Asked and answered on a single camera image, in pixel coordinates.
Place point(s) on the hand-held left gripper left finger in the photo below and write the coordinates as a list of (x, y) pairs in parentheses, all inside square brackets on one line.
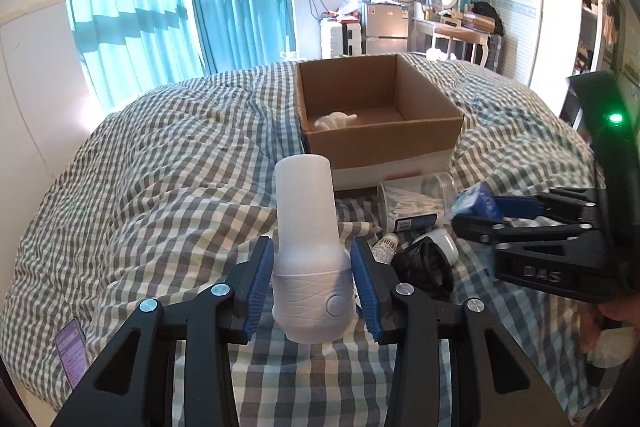
[(260, 289)]

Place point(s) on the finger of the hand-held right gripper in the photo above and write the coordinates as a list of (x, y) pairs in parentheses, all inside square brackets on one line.
[(520, 205), (525, 234)]

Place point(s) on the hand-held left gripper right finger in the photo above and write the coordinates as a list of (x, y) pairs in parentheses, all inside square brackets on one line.
[(367, 294)]

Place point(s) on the blue snack packet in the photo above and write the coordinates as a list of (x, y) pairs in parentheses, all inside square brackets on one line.
[(475, 202)]

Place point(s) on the white portable humidifier bottle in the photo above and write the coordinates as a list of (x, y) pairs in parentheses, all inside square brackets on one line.
[(307, 257)]

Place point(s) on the brown cardboard box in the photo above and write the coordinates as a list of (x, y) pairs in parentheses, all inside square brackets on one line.
[(380, 142)]

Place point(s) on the person's right hand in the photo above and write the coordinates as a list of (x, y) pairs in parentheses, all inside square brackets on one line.
[(617, 312)]

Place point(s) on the small white dropper bottle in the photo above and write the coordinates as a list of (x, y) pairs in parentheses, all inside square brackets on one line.
[(386, 248)]

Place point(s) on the white round cream jar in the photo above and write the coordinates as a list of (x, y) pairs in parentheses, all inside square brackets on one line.
[(446, 244)]

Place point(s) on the clear cotton swab jar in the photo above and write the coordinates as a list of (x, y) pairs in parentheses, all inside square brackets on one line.
[(412, 202)]

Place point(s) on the grey checked blanket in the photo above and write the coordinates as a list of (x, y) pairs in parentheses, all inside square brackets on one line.
[(165, 187)]

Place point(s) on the white crumpled item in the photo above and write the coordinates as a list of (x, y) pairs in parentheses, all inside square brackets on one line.
[(334, 120)]

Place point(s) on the white dressing table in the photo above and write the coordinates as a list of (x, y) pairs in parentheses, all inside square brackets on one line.
[(450, 29)]

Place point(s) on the black bag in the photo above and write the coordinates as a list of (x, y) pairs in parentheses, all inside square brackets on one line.
[(487, 14)]

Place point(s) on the pink screen smartphone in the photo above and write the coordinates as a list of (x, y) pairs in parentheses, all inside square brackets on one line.
[(72, 349)]

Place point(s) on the white wardrobe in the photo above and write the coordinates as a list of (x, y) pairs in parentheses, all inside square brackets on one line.
[(540, 7)]

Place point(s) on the silver mini fridge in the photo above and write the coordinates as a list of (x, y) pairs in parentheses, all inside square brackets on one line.
[(385, 28)]

